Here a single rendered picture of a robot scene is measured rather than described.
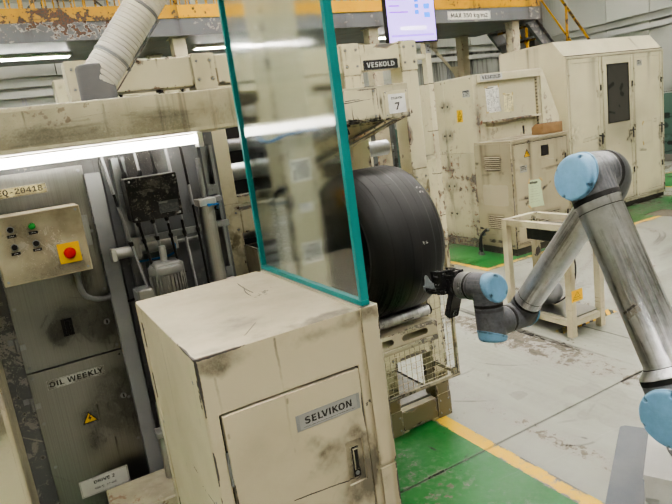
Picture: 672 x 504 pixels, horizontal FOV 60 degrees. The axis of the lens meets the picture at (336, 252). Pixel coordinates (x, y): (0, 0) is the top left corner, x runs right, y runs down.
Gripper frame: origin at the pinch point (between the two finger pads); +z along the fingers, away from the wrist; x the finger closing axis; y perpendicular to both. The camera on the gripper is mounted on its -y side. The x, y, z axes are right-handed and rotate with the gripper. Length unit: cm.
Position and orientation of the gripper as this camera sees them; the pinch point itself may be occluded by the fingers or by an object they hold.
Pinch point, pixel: (426, 288)
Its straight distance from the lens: 214.6
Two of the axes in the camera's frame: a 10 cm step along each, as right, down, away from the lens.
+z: -4.7, 0.1, 8.8
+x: -8.6, 2.2, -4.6
